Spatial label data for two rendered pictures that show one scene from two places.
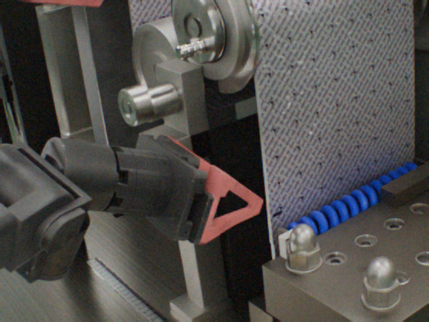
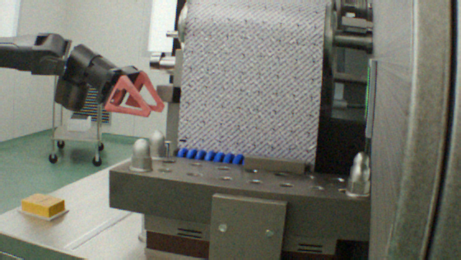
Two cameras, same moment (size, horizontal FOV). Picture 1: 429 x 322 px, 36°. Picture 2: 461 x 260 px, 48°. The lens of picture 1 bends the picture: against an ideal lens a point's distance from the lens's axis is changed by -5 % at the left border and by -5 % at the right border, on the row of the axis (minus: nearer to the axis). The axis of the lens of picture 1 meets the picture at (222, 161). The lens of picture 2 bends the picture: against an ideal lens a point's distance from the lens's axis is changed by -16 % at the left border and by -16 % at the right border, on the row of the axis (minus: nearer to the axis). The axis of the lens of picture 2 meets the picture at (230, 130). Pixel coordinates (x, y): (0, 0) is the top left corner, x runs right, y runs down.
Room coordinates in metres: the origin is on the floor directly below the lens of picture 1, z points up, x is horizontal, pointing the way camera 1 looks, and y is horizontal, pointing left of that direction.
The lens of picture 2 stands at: (-0.02, -0.83, 1.22)
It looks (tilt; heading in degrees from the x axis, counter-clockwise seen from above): 8 degrees down; 46
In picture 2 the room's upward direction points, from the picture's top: 4 degrees clockwise
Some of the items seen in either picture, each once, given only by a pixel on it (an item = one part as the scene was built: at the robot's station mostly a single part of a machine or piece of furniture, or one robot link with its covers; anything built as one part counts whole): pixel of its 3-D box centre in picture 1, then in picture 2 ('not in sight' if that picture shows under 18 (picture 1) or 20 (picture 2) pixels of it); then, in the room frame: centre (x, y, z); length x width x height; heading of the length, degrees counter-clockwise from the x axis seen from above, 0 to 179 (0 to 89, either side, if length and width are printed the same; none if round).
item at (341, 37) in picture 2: not in sight; (353, 40); (0.83, -0.25, 1.25); 0.07 x 0.04 x 0.04; 123
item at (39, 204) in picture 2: not in sight; (43, 205); (0.41, 0.11, 0.91); 0.07 x 0.07 x 0.02; 33
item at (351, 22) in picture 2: not in sight; (357, 22); (0.84, -0.26, 1.28); 0.06 x 0.05 x 0.02; 123
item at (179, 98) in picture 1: (182, 201); (171, 129); (0.68, 0.05, 1.05); 0.06 x 0.05 x 0.31; 123
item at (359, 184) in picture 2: not in sight; (360, 178); (0.66, -0.40, 1.05); 0.04 x 0.04 x 0.04
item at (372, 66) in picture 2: not in sight; (370, 90); (0.52, -0.49, 1.18); 0.25 x 0.01 x 0.07; 33
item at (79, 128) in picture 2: not in sight; (78, 108); (2.84, 4.34, 0.51); 0.91 x 0.58 x 1.02; 57
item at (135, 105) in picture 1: (135, 105); (157, 62); (0.66, 0.08, 1.18); 0.04 x 0.02 x 0.04; 33
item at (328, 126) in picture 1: (346, 129); (248, 112); (0.69, -0.14, 1.11); 0.23 x 0.01 x 0.18; 123
